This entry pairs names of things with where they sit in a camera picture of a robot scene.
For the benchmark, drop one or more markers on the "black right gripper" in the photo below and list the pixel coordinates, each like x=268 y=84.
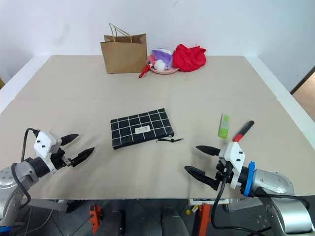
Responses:
x=221 y=175

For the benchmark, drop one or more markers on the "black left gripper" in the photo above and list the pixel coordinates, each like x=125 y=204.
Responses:
x=58 y=158

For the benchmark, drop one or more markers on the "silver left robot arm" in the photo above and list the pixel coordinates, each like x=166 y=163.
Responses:
x=9 y=177

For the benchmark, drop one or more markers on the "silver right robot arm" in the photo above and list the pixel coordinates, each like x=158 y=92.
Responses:
x=275 y=182

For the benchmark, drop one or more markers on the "black grid pencil pouch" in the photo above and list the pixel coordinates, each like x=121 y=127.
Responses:
x=137 y=124

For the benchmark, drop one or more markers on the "green glue stick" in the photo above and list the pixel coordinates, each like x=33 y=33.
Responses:
x=224 y=126

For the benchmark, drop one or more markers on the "red and black marker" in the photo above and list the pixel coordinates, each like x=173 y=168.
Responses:
x=243 y=131

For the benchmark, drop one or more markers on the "small yellow object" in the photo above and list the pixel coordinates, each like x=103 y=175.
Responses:
x=188 y=211

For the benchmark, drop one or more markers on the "orange clamp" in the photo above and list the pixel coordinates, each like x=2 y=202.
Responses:
x=94 y=217
x=203 y=218

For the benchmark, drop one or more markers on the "beige table cover sheet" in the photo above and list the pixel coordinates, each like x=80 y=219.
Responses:
x=147 y=172
x=73 y=81

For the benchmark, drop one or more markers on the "dark rounded shape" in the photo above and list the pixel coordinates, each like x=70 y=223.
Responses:
x=112 y=222
x=173 y=222

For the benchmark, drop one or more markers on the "pink plate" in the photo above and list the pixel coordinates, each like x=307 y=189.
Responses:
x=165 y=71

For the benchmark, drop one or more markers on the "brown paper bag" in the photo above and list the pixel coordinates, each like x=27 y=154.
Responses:
x=123 y=54

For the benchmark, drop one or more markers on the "red cloth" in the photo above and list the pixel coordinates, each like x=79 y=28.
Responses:
x=188 y=57

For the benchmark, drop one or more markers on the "white fluffy pompom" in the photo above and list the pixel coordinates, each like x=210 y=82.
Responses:
x=159 y=65

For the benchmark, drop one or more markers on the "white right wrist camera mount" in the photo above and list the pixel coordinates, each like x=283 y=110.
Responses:
x=233 y=155

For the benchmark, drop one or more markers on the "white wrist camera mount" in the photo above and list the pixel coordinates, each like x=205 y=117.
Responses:
x=44 y=145
x=233 y=155

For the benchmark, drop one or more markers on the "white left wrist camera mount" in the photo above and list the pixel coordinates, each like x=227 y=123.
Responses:
x=44 y=145

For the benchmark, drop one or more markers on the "grey metal table bracket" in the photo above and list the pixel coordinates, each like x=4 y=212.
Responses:
x=49 y=204

